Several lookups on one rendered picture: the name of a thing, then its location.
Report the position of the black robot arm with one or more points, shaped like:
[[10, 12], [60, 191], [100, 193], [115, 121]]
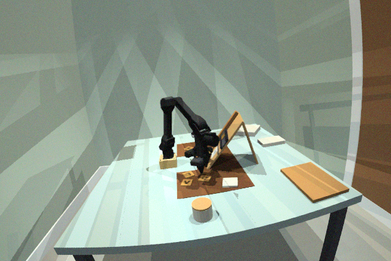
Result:
[[196, 123]]

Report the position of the grey cylinder with tan lid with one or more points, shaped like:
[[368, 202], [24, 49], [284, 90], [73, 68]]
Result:
[[202, 209]]

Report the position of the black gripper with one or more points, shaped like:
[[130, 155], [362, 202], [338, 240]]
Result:
[[202, 151]]

